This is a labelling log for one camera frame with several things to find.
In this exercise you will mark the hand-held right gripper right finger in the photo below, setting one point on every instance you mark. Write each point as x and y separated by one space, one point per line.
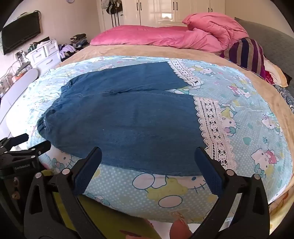
210 172

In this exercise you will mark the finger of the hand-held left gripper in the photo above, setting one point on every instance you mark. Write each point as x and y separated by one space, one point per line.
34 150
13 141

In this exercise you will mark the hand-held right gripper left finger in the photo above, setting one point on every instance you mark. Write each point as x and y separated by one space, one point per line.
88 171

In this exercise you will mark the blue denim pants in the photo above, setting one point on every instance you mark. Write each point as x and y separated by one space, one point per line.
126 128

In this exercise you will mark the person's right hand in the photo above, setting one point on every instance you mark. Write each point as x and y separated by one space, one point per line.
180 231

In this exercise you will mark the light blue cartoon printed blanket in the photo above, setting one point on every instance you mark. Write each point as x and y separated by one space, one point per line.
241 128

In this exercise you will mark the white padded footboard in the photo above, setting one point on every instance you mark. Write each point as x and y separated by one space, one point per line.
25 80

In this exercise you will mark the cluttered side table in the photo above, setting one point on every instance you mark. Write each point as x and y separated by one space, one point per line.
20 66

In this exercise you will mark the yellow printed blanket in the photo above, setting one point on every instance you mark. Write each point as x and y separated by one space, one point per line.
279 204

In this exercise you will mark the white drawer dresser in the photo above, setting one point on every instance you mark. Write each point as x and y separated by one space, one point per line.
43 57

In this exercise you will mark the lilac cloth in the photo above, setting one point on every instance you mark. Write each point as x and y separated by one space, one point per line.
66 50

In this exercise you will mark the dark blue patterned cloth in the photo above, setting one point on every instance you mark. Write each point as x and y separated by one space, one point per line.
286 96

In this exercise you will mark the magenta cloth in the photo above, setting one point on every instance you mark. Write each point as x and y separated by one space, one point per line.
267 78

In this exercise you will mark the peach cloth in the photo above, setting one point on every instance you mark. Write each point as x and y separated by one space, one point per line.
278 73

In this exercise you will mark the dark clothes pile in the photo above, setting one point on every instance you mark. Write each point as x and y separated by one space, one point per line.
79 39

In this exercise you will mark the purple striped pillow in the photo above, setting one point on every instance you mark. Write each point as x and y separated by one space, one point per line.
248 55

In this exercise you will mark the pink duvet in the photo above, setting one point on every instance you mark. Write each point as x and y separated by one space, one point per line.
160 36

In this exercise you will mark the grey padded headboard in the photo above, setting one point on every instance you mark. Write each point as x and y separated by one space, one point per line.
275 43

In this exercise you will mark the coat rack with bags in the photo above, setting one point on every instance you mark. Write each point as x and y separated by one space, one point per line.
113 7

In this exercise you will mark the white wardrobe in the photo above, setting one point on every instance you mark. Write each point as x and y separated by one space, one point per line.
147 11

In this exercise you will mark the black wall television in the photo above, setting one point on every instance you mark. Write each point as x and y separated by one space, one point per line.
20 34

